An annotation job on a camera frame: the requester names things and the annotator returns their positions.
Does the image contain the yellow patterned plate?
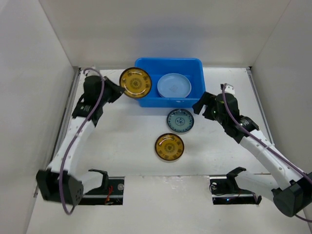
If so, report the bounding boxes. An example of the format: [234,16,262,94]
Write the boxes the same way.
[119,67,152,99]
[154,133,185,161]

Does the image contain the blue white plate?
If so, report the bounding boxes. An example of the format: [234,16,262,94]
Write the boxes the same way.
[166,108,195,134]

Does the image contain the light blue plastic plate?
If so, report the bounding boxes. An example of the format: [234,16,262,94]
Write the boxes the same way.
[157,73,192,98]

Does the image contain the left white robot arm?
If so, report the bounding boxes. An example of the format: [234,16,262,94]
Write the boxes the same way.
[36,75,124,207]

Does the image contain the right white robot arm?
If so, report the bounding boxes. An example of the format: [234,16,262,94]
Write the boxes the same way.
[192,92,312,217]

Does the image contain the blue plastic bin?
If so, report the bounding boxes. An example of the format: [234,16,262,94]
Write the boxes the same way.
[135,58,206,108]

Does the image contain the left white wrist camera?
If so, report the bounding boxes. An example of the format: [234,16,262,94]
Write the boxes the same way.
[83,68,98,77]

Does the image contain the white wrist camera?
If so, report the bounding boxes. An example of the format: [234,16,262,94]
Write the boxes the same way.
[83,68,98,77]
[220,83,235,96]

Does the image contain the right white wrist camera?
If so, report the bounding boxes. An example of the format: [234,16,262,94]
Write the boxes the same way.
[220,83,235,96]

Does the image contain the right aluminium rail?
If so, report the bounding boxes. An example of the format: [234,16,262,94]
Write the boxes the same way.
[246,66,274,143]

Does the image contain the aluminium rail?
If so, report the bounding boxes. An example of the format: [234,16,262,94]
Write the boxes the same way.
[246,66,274,143]
[47,66,81,165]

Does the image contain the left aluminium rail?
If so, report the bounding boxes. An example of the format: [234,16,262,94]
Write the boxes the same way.
[47,66,81,165]

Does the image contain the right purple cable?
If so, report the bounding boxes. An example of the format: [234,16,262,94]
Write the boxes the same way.
[220,84,312,222]

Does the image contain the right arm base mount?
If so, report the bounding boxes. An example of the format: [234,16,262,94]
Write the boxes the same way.
[209,175,262,205]

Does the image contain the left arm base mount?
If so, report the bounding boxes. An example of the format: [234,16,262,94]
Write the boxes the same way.
[79,177,125,206]

